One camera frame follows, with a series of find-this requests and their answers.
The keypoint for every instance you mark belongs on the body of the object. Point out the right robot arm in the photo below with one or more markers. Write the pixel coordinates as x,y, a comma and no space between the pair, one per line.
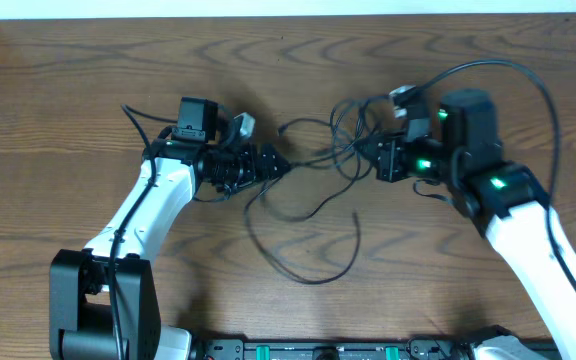
503,199

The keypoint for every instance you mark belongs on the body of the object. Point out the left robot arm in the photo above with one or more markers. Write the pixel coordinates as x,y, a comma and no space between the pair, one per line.
103,302

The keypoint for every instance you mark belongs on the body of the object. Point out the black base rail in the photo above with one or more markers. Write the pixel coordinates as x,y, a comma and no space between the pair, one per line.
494,342

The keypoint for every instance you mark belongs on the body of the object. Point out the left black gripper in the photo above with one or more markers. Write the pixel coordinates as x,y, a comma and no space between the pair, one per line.
266,173

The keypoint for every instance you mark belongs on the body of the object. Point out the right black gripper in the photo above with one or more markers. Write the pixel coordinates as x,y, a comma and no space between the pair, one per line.
389,165

